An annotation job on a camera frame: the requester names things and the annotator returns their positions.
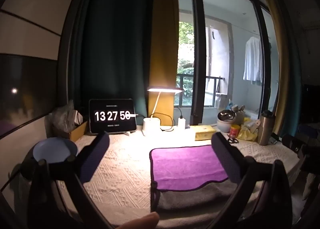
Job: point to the balcony railing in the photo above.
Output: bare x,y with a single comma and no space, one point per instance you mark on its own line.
195,86

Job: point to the white pot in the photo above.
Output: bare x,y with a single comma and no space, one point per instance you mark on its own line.
223,126

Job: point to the yellow plastic bag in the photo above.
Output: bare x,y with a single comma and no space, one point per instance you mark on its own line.
248,131

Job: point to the white hanging shirt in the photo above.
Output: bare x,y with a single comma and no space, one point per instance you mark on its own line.
253,59

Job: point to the person's left hand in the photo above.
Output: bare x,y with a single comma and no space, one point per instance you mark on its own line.
145,221

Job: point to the cardboard box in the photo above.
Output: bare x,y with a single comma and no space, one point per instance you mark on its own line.
78,131

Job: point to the black tablet clock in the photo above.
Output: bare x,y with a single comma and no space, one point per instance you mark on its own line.
112,116

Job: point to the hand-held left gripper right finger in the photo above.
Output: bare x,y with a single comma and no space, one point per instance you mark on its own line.
225,158

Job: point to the teal curtain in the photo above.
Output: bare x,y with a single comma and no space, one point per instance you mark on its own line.
293,74

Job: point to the dark green curtain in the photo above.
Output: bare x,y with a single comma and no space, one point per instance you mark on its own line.
112,44

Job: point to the purple towel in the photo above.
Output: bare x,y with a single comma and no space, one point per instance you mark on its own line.
185,166

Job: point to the white desk lamp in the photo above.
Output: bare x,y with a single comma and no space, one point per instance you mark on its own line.
151,126

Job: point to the blue bowl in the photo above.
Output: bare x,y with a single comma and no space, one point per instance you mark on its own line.
53,150

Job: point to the black scissors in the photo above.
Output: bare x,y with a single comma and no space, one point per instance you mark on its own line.
233,140

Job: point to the steel tumbler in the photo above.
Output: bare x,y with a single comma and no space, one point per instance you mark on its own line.
266,129

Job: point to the white textured tablecloth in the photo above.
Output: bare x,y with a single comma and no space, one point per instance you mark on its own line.
120,179

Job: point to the yellow tissue pack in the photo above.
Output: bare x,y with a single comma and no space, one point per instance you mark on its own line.
205,133

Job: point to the yellow curtain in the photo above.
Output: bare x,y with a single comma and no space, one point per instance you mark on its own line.
162,44
273,44

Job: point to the red can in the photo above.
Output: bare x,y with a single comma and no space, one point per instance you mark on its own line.
234,131

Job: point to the metal bowl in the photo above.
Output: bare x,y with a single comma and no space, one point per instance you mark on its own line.
227,115

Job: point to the white charger plug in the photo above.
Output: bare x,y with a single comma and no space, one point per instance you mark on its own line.
181,123

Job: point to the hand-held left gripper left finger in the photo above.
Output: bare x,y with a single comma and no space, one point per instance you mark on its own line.
95,155

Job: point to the grey towel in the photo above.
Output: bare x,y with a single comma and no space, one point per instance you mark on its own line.
195,197

